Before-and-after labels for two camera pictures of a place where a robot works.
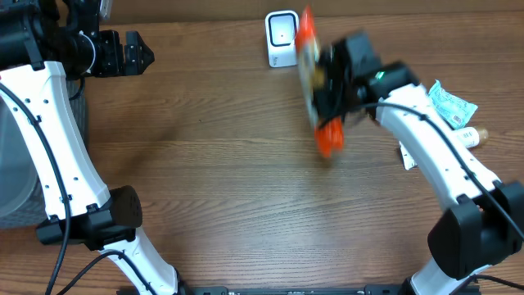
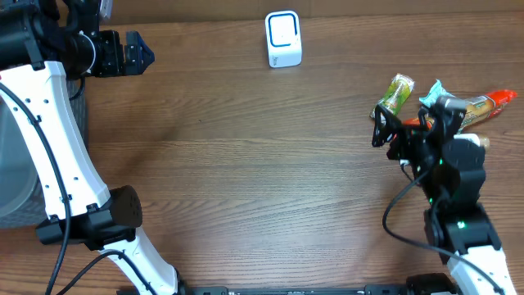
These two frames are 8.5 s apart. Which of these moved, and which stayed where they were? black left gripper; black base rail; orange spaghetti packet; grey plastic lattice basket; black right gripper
Moved: orange spaghetti packet; black right gripper
Stayed: black base rail; black left gripper; grey plastic lattice basket
